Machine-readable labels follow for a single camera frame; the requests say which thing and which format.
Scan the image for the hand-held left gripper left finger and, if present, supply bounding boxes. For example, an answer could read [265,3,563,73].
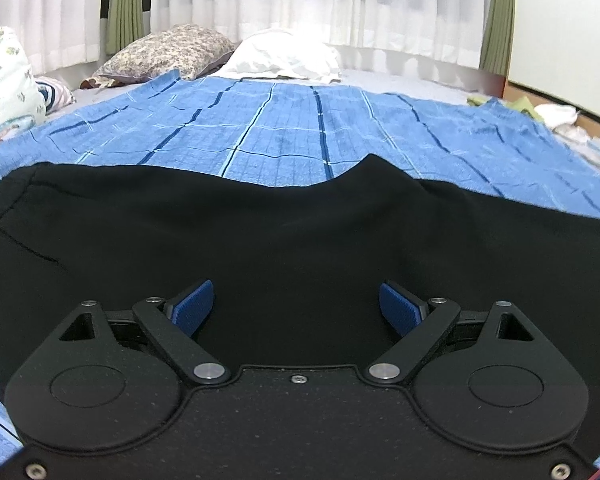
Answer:
[57,279,232,387]

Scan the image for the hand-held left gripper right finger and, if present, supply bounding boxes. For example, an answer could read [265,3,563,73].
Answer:
[367,279,537,387]

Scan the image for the black pants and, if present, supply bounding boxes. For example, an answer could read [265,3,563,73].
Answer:
[0,153,600,461]

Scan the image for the blue checked blanket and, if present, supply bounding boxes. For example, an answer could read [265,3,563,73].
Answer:
[0,70,600,467]

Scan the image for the pale bed sheet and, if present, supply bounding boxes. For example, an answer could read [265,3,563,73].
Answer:
[70,67,507,107]

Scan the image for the green cloth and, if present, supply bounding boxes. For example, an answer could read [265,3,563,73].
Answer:
[467,93,537,116]

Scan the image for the white cloth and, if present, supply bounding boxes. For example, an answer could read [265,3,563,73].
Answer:
[532,102,579,129]

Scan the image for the striped cloth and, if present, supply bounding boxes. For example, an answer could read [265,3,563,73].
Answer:
[34,75,76,114]

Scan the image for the floral pillow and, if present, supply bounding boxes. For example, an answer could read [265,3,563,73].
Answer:
[80,24,237,89]

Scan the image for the white pillow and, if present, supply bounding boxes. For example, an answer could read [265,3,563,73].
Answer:
[222,30,342,84]

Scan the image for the white floral cushion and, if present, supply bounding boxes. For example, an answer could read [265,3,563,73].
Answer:
[0,26,49,147]

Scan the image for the green curtain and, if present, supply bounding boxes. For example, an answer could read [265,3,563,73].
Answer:
[479,0,517,79]
[102,0,154,57]

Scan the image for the white sheer curtain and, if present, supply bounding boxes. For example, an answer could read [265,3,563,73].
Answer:
[0,0,107,79]
[149,0,502,69]

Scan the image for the wooden bed frame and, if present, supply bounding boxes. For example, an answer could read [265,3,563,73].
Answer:
[502,79,600,137]

